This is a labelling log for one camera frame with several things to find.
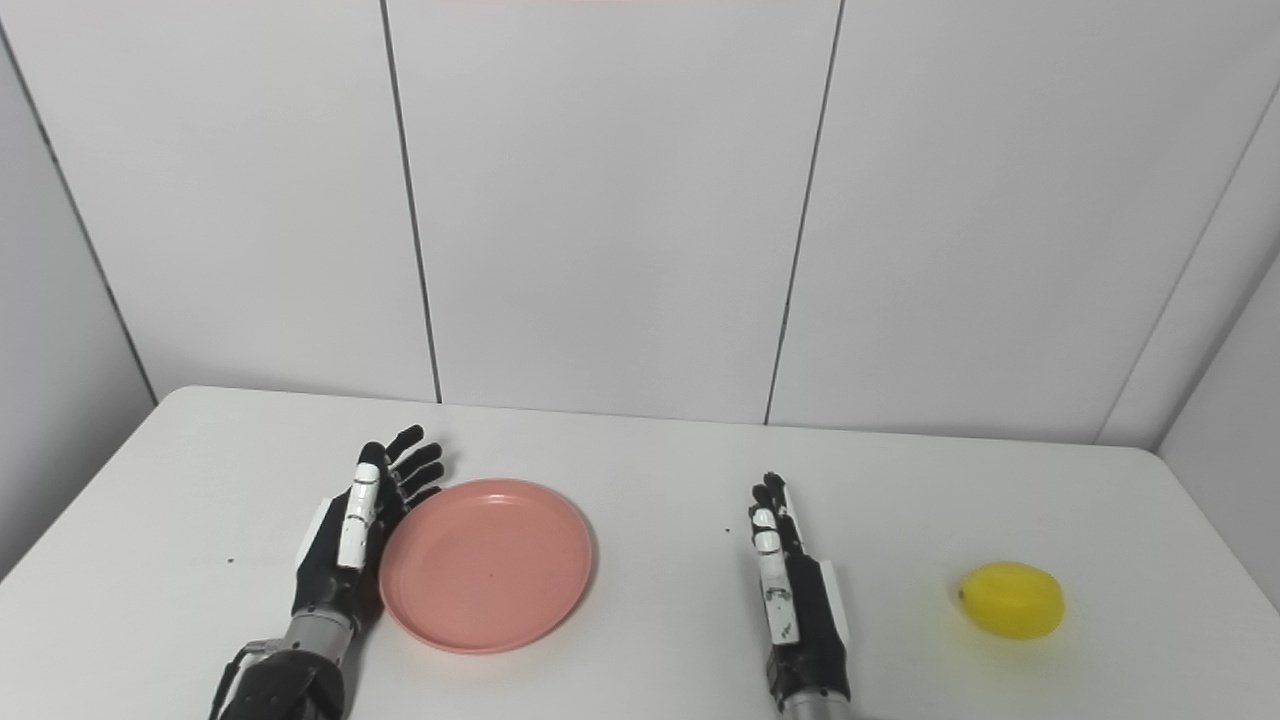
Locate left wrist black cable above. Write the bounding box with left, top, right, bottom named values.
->
left=207, top=648, right=251, bottom=720

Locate yellow lemon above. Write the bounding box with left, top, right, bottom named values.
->
left=958, top=561, right=1065, bottom=640

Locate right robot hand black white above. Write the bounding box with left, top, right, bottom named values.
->
left=749, top=472, right=853, bottom=713

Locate pink plate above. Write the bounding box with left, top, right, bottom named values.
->
left=378, top=478, right=594, bottom=656

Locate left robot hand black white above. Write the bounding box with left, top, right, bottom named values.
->
left=291, top=425, right=446, bottom=631

